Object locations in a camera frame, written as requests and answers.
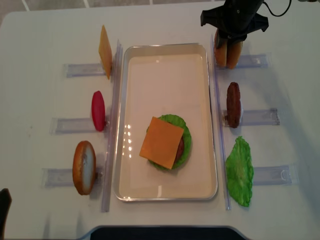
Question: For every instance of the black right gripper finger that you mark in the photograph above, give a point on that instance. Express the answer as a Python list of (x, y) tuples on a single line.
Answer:
[(221, 39), (236, 39)]

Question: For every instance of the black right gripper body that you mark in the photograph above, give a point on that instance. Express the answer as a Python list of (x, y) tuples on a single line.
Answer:
[(235, 18)]

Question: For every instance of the golden bun half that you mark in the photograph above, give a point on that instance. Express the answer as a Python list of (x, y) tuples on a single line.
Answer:
[(221, 55), (233, 54)]

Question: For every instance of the upright brown meat patty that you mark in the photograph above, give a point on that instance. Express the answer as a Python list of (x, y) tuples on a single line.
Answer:
[(233, 105)]

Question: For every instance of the green lettuce leaf on tray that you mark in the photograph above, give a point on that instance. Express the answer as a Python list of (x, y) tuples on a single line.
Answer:
[(187, 138)]

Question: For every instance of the upright orange cheese slice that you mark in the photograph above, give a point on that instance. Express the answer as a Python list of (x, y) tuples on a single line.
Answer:
[(105, 52)]

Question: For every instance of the orange cheese slice on stack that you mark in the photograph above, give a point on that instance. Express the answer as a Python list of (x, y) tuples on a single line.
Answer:
[(161, 142)]

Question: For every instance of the brown meat patty on tray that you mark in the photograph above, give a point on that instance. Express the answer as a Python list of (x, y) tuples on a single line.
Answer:
[(180, 150)]

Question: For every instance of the upright green lettuce leaf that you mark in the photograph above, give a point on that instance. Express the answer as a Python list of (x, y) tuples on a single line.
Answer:
[(240, 172)]

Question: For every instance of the red tomato slice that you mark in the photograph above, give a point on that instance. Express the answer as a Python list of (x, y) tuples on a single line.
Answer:
[(98, 111)]

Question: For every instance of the clear holder under cheese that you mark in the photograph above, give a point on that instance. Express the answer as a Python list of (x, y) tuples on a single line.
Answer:
[(83, 70)]

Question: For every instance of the clear holder under lettuce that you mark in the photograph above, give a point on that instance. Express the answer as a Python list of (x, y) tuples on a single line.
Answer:
[(276, 175)]

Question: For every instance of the clear holder under tomato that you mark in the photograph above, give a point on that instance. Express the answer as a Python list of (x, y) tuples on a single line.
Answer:
[(59, 126)]

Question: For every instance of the clear holder under golden buns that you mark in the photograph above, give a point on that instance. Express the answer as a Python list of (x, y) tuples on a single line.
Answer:
[(262, 60)]

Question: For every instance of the silver metal tray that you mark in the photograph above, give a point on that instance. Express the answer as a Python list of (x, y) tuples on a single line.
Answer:
[(159, 80)]

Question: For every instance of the clear holder under patty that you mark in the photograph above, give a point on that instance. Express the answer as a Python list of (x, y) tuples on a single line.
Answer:
[(266, 117)]

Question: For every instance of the bun half with white face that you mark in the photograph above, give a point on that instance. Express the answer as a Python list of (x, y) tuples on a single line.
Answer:
[(84, 167)]

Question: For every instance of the dark base at bottom edge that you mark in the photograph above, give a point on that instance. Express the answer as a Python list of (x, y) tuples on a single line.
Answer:
[(165, 233)]

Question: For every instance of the clear holder under white bun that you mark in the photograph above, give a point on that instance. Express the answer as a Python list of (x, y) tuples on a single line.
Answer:
[(57, 178)]

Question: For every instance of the dark object at left edge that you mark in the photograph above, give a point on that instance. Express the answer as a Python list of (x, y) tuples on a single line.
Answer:
[(5, 203)]

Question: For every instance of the long clear rail right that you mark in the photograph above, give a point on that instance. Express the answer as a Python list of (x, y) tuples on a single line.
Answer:
[(220, 126)]

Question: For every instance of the long clear rail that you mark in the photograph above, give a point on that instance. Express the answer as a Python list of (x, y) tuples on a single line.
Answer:
[(112, 129), (220, 126)]

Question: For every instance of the long clear rail left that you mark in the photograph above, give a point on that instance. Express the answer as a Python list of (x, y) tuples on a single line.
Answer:
[(112, 129)]

